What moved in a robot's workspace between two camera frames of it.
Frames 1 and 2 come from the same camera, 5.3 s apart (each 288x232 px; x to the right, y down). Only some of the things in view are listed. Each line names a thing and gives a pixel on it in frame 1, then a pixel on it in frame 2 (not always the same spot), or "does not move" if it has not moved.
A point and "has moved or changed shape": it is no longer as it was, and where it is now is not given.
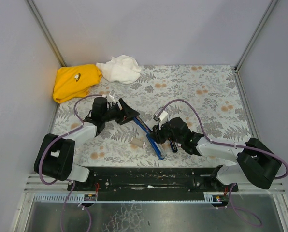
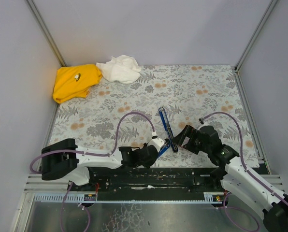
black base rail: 151,183 does not move
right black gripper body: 160,135 to 189,139
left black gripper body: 122,112 to 164,149
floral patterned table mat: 210,97 does not move
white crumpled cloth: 122,68 does not move
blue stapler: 158,146 has moved or changed shape
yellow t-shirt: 74,81 does not move
